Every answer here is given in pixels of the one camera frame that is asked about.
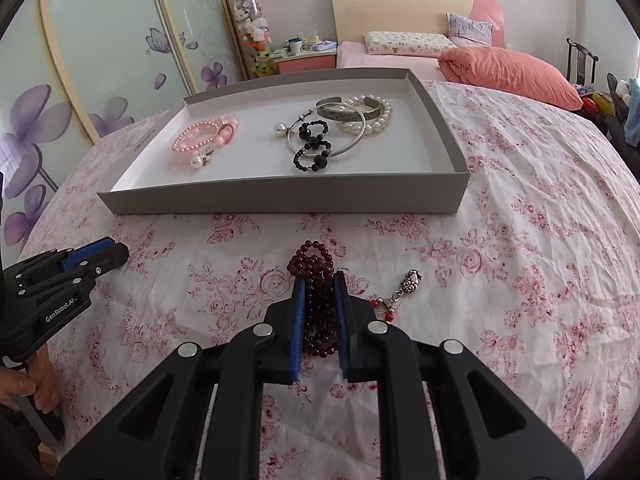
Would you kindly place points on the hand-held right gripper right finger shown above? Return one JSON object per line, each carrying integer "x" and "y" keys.
{"x": 341, "y": 330}

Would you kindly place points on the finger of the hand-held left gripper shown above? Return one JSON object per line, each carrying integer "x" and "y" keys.
{"x": 90, "y": 252}
{"x": 110, "y": 260}

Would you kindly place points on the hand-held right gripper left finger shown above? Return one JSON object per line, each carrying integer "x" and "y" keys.
{"x": 298, "y": 330}

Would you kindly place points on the grey cardboard tray box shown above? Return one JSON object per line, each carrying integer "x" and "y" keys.
{"x": 250, "y": 170}

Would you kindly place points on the thin silver bangle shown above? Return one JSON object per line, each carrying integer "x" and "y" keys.
{"x": 350, "y": 147}

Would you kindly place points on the silver cuff bangle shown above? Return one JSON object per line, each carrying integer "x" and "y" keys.
{"x": 345, "y": 112}

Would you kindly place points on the person's left hand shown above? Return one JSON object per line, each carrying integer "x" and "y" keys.
{"x": 20, "y": 385}

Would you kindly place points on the silver charm with red beads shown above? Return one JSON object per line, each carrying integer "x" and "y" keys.
{"x": 407, "y": 282}

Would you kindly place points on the floral sliding wardrobe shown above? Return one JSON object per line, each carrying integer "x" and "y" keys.
{"x": 100, "y": 85}

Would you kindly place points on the pink nightstand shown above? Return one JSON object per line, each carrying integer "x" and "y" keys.
{"x": 305, "y": 62}

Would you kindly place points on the clear tube of plush toys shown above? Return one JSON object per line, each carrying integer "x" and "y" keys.
{"x": 250, "y": 25}

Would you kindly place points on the white mug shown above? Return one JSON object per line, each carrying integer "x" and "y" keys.
{"x": 296, "y": 47}

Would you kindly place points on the cream printed pillow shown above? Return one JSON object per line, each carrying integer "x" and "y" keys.
{"x": 405, "y": 42}

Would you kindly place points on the salmon pink pillow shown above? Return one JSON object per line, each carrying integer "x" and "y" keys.
{"x": 510, "y": 72}

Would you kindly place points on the cream and pink headboard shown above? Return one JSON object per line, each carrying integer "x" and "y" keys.
{"x": 400, "y": 10}

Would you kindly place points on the small lilac pillow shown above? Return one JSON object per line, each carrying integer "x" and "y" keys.
{"x": 470, "y": 30}

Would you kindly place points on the dark wooden chair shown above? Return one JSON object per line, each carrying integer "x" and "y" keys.
{"x": 582, "y": 62}

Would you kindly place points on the blue plush garment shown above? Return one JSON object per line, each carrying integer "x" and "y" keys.
{"x": 634, "y": 115}

